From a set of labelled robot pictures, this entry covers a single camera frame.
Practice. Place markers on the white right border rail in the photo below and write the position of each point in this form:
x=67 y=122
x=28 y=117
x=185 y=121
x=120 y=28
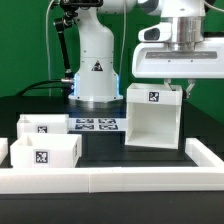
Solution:
x=201 y=155

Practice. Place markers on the white front drawer box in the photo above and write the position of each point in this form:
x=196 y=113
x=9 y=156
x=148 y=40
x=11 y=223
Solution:
x=36 y=150

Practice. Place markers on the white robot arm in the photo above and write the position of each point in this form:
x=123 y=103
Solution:
x=174 y=48

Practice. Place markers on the white marker sheet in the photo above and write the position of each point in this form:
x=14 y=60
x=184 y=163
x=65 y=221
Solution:
x=97 y=124

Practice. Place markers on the white drawer box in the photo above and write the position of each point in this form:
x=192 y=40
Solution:
x=36 y=150
x=42 y=123

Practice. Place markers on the white border rail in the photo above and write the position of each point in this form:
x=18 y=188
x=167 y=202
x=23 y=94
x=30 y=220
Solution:
x=201 y=155
x=3 y=149
x=92 y=180

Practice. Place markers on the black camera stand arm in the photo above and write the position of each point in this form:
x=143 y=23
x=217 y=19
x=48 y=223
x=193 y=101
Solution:
x=70 y=9

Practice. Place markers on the white rear drawer box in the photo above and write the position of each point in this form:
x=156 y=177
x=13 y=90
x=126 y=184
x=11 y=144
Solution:
x=42 y=123

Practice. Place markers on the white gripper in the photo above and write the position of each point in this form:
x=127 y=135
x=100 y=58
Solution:
x=154 y=58

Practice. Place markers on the white front border rail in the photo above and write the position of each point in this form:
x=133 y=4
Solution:
x=92 y=180

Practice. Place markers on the white left border rail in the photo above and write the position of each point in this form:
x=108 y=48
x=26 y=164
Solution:
x=3 y=149

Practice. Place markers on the white drawer cabinet frame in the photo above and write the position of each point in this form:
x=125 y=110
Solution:
x=153 y=113

